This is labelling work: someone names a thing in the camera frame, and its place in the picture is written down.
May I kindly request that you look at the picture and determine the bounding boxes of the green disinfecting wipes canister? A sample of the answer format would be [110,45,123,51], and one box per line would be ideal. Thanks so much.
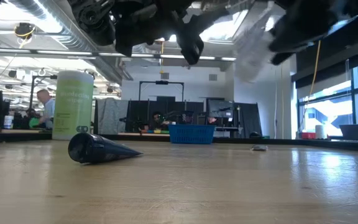
[52,70,95,141]

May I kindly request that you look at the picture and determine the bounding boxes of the black yellow cord reel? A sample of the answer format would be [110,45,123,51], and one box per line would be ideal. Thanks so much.
[13,22,37,40]

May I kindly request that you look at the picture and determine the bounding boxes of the yellow hanging cord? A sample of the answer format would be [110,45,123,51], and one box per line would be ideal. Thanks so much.
[300,39,322,131]

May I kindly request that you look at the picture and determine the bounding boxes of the dark blue squeeze tube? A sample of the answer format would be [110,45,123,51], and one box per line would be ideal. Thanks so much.
[68,133,144,164]

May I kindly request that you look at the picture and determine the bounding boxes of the white square packet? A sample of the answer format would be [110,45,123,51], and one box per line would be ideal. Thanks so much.
[234,12,281,84]

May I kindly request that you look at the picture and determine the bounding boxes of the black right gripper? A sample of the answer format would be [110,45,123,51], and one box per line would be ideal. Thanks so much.
[268,0,349,66]

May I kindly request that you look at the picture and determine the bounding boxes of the grey fabric cover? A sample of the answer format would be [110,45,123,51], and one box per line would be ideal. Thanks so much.
[95,98,129,135]

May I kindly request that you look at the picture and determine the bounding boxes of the black framed window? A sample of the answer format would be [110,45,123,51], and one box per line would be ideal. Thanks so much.
[296,58,358,139]

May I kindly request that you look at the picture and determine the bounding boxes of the black camera gantry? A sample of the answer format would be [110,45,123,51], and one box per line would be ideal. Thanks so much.
[139,80,185,102]

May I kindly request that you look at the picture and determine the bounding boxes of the long ceiling light strip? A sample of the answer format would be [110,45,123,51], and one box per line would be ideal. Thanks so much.
[0,48,237,62]

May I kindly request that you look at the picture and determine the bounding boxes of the silver ventilation duct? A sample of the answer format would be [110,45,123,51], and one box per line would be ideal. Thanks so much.
[7,0,133,83]

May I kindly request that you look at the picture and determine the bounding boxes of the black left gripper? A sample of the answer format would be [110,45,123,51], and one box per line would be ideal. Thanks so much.
[113,0,231,66]

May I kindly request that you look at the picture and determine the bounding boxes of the distant computer monitor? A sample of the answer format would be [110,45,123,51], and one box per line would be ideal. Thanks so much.
[206,98,235,119]

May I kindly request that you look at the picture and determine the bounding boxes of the person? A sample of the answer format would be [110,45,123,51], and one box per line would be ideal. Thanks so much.
[150,111,167,131]
[35,89,56,130]

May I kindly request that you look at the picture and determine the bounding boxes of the blue plastic basket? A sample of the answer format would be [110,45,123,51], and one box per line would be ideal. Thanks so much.
[168,124,216,145]

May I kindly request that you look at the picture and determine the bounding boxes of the black partition panel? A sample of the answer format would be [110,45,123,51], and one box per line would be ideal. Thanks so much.
[233,102,262,138]
[126,99,204,133]

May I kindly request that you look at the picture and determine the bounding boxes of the white paper roll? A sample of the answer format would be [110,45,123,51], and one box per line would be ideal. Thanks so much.
[314,124,328,140]

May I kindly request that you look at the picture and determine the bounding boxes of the black gantry stand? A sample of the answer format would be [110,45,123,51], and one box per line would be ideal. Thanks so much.
[29,74,58,110]

